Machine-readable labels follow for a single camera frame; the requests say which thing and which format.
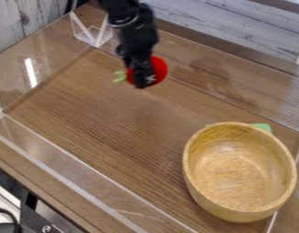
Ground clear acrylic corner bracket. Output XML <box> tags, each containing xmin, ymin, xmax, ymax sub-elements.
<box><xmin>69</xmin><ymin>12</ymin><xmax>113</xmax><ymax>48</ymax></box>

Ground clear acrylic tray wall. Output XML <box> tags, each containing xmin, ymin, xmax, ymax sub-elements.
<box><xmin>0</xmin><ymin>111</ymin><xmax>198</xmax><ymax>233</ymax></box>

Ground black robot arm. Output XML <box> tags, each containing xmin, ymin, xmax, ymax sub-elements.
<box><xmin>96</xmin><ymin>0</ymin><xmax>159</xmax><ymax>89</ymax></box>

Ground red plush strawberry toy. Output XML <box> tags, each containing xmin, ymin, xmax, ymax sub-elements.
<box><xmin>113</xmin><ymin>56</ymin><xmax>170</xmax><ymax>86</ymax></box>

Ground green sticky note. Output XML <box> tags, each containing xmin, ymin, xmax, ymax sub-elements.
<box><xmin>251</xmin><ymin>124</ymin><xmax>273</xmax><ymax>134</ymax></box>

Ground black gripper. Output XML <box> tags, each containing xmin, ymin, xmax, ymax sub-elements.
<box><xmin>115</xmin><ymin>12</ymin><xmax>159</xmax><ymax>89</ymax></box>

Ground wooden bowl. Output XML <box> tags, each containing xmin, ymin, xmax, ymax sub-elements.
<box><xmin>183</xmin><ymin>122</ymin><xmax>297</xmax><ymax>223</ymax></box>

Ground black cable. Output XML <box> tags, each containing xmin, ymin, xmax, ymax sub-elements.
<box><xmin>0</xmin><ymin>208</ymin><xmax>21</xmax><ymax>233</ymax></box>

